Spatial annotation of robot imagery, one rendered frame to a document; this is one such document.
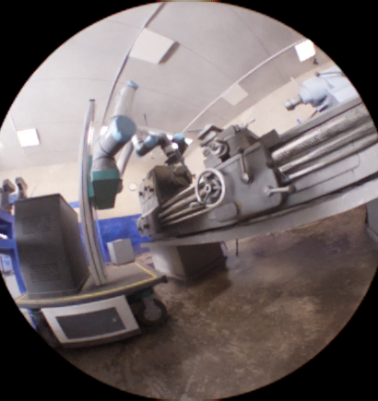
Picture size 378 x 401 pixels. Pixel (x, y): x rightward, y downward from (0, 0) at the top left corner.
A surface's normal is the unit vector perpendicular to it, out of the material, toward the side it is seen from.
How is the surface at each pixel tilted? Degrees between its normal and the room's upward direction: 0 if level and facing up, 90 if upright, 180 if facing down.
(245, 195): 90
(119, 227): 90
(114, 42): 180
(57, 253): 90
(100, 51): 180
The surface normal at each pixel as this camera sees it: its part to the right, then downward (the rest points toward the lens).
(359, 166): -0.76, 0.10
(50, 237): 0.52, -0.29
